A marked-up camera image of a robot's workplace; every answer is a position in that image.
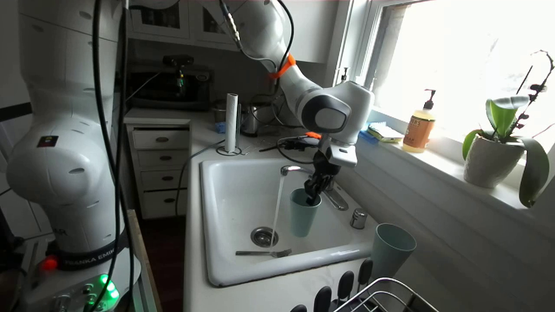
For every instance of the amber soap pump bottle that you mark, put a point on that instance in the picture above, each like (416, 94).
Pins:
(419, 131)

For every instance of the grey slotted dish drainer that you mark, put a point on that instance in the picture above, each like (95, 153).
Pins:
(346, 287)

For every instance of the black microwave oven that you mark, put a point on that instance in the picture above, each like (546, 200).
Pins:
(157, 89)

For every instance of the white drawer cabinet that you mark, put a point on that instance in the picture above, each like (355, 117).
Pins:
(159, 162)

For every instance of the white upper cabinet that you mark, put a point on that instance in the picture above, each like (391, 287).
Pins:
(319, 29)

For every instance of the white glass-door cabinet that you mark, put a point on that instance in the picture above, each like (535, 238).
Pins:
(175, 23)

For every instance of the chrome faucet spout and base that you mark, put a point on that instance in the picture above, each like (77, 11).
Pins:
(339, 200)

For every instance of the steel cylinder container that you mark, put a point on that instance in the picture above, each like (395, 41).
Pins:
(232, 122)

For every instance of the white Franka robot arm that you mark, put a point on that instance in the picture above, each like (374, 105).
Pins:
(64, 162)

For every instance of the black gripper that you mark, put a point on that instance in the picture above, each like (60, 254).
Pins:
(325, 167)

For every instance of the metal canister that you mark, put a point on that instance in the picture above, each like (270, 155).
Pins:
(251, 120)

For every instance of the teal plastic cup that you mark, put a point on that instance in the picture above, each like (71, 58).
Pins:
(393, 252)
(305, 217)

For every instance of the white window frame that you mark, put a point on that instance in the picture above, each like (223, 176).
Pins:
(383, 58)

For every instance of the chrome sink sprayer knob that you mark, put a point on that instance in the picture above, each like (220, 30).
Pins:
(358, 219)

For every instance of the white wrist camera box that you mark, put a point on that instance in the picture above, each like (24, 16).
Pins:
(345, 155)

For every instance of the black stereo camera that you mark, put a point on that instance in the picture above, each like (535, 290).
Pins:
(178, 61)

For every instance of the metal spoon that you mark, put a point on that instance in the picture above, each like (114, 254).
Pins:
(261, 254)

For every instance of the metal sink drain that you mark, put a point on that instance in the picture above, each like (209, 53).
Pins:
(265, 237)

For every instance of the robot mounting cart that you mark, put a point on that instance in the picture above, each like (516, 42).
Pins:
(36, 289)

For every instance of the white ceramic sink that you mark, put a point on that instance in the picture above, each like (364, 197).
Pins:
(232, 197)

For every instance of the red button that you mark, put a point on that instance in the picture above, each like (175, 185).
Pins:
(50, 264)

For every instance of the orchid in white pot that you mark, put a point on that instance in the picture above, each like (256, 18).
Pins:
(492, 162)

